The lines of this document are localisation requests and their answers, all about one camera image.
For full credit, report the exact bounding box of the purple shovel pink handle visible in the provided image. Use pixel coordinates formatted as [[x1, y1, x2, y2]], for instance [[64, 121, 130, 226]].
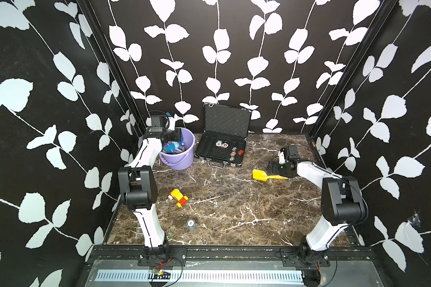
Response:
[[165, 142, 179, 153]]

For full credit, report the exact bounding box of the yellow tool wooden tip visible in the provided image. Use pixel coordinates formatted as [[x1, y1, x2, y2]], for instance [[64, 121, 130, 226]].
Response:
[[252, 169, 287, 182]]

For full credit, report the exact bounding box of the blue trowel yellow handle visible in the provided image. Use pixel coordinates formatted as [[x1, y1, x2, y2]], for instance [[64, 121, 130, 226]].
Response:
[[179, 142, 186, 152]]

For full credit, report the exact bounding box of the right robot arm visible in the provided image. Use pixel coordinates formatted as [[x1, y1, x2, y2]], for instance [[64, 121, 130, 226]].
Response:
[[267, 145, 368, 254]]

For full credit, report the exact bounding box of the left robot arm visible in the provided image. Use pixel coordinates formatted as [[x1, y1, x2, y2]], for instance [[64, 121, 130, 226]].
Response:
[[118, 112, 181, 257]]

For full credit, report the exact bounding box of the purple plastic bucket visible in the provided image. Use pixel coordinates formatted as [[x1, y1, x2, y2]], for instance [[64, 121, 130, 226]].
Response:
[[159, 127, 195, 171]]

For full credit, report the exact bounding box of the black poker chip case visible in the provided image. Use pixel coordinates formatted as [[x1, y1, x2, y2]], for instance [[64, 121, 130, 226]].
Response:
[[195, 104, 251, 167]]

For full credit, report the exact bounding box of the yellow red toy car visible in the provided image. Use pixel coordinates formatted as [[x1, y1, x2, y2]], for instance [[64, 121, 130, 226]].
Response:
[[168, 188, 189, 208]]

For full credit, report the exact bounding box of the white ventilation strip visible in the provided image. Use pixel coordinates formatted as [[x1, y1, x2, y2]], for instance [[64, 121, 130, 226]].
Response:
[[94, 270, 304, 285]]

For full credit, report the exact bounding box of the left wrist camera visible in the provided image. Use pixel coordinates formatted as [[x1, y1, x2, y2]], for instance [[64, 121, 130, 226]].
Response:
[[166, 112, 176, 130]]

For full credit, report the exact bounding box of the black mounting rail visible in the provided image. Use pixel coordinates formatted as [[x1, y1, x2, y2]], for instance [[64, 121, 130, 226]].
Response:
[[87, 245, 376, 270]]

